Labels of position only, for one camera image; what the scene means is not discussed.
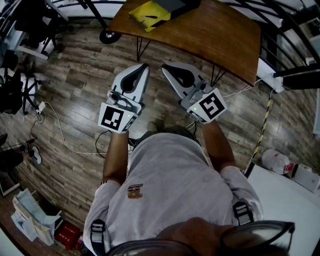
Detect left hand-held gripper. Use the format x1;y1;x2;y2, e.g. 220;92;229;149
97;63;150;135

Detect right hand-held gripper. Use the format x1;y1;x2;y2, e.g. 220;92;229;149
161;62;228;125

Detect person's left forearm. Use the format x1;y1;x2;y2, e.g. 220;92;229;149
102;129;130;186

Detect person's right forearm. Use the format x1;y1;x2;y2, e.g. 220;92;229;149
199;119;237;174

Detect white cardboard box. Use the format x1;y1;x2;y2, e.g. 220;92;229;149
290;163;320;195

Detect red box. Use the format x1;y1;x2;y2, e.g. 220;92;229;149
53;220;83;251

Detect wooden table with hairpin legs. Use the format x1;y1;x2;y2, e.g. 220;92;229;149
106;0;262;87

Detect person's left shoe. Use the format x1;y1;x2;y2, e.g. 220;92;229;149
146;121;159;134

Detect black stand with round base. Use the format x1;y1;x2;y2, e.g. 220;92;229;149
76;0;123;45

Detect person's dark trousers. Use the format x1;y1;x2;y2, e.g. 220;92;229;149
134;124;201;149

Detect white power strip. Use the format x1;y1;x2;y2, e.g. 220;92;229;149
255;58;286;94

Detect yellow black striped tape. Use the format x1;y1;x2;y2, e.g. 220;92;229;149
244;97;274;176

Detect person's grey t-shirt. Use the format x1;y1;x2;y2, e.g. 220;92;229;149
82;132;265;256

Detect black office chair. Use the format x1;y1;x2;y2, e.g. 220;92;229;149
13;0;74;55

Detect black folding stand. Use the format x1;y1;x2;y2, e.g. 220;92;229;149
0;49;43;116

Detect white sneaker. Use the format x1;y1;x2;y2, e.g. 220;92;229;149
30;145;43;166

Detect black metal railing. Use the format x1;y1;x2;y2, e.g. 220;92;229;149
219;0;320;91

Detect white plastic bag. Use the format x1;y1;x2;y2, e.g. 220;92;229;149
260;148;295;176

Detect person's nose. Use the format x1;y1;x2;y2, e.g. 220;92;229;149
154;216;236;251

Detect person's eyeglasses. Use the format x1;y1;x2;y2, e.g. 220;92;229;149
106;219;297;256

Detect looped black cable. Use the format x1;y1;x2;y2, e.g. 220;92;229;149
94;129;112;160

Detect long white cable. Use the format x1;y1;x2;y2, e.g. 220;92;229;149
44;101;109;156

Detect thin black cable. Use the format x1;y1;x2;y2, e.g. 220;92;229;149
29;112;46;145

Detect grey shoulder strap with buckle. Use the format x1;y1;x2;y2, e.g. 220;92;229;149
232;201;255;226
89;219;107;256

